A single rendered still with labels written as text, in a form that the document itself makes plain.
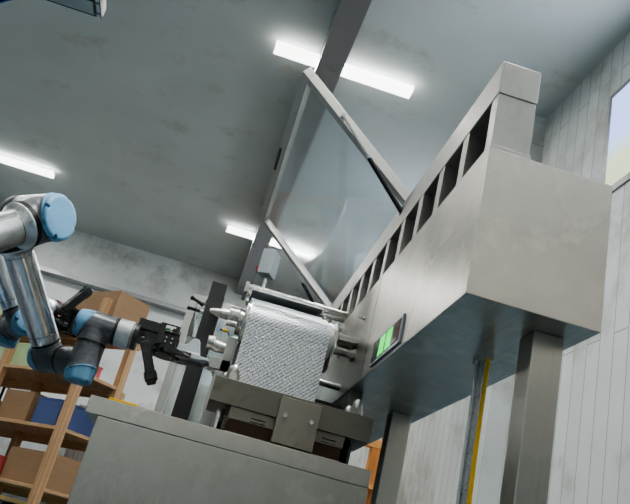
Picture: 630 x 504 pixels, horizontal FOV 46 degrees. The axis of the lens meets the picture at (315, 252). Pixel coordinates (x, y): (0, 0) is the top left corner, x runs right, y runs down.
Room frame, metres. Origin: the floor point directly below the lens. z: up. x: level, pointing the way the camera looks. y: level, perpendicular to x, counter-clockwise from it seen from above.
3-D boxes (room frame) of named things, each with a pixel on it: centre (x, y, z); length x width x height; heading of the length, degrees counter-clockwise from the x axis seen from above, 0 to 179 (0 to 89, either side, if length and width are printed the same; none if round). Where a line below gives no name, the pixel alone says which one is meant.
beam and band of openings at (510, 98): (2.70, -0.17, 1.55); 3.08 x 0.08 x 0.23; 5
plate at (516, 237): (2.71, -0.24, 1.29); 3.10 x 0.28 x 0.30; 5
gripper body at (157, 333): (1.94, 0.35, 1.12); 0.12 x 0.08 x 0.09; 95
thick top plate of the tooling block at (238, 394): (1.86, -0.04, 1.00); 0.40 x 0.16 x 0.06; 95
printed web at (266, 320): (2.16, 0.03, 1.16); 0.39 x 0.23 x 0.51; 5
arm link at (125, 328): (1.93, 0.43, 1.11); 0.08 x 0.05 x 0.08; 5
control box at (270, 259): (2.57, 0.16, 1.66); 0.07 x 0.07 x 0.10; 70
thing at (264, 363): (1.97, 0.02, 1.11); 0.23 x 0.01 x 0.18; 95
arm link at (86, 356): (1.93, 0.52, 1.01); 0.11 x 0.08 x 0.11; 57
